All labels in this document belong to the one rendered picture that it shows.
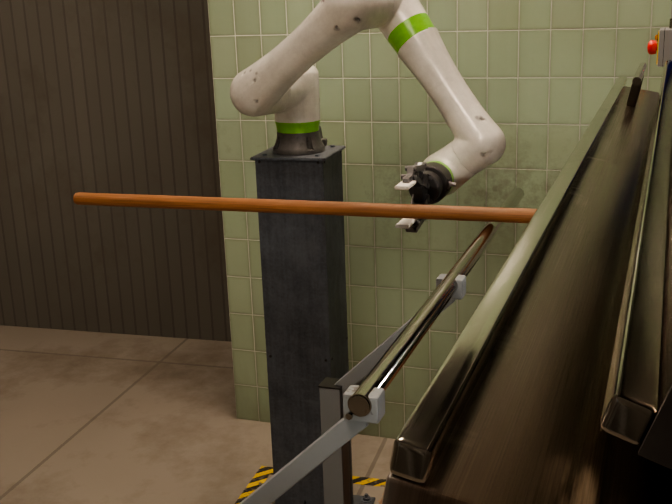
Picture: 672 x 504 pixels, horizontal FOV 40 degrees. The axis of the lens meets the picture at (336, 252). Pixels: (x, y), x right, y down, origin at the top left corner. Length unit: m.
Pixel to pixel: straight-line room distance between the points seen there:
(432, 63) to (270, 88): 0.43
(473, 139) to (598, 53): 0.92
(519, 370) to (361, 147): 2.72
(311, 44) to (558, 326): 1.74
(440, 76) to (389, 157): 0.98
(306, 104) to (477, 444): 2.17
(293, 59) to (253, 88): 0.16
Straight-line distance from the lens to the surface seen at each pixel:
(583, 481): 0.49
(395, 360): 1.24
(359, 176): 3.30
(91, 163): 4.69
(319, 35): 2.31
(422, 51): 2.33
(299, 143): 2.63
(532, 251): 0.76
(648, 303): 0.54
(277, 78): 2.44
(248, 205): 2.07
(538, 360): 0.61
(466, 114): 2.28
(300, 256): 2.66
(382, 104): 3.23
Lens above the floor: 1.64
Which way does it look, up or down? 16 degrees down
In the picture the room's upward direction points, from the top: 2 degrees counter-clockwise
